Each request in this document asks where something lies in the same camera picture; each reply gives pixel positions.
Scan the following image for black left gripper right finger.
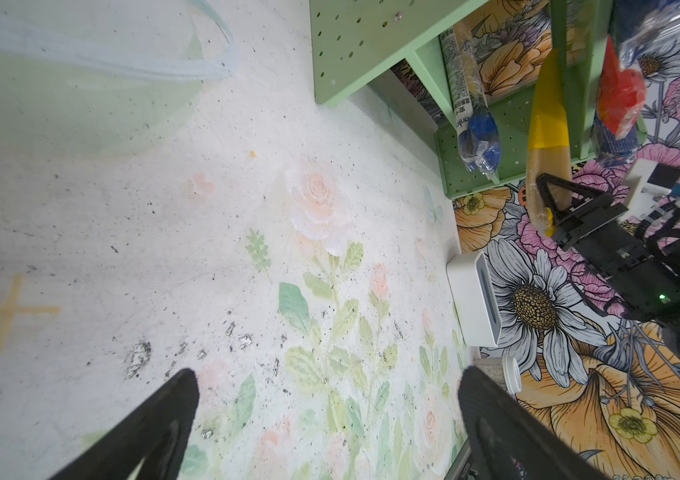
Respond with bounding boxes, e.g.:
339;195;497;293
457;366;605;479

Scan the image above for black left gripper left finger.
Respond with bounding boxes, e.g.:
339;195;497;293
53;368;199;479

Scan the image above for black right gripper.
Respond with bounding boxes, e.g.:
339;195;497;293
535;173;680;321

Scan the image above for yellow pasta bag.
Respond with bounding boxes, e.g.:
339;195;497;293
526;49;572;237

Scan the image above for red spaghetti bag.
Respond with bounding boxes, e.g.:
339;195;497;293
597;36;647;140

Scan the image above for blue and clear spaghetti bag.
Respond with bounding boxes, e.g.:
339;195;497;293
439;21;502;185

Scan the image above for blue Barilla spaghetti bag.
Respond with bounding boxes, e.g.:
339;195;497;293
592;0;680;166

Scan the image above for green wooden shelf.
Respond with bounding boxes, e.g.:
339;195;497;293
310;0;612;199

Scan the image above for small white lidded jar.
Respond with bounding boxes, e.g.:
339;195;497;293
474;356;523;396

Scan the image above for white grey tissue box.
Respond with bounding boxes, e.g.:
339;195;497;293
446;251;502;348

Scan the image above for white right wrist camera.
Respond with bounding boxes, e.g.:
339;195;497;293
619;159;680;221

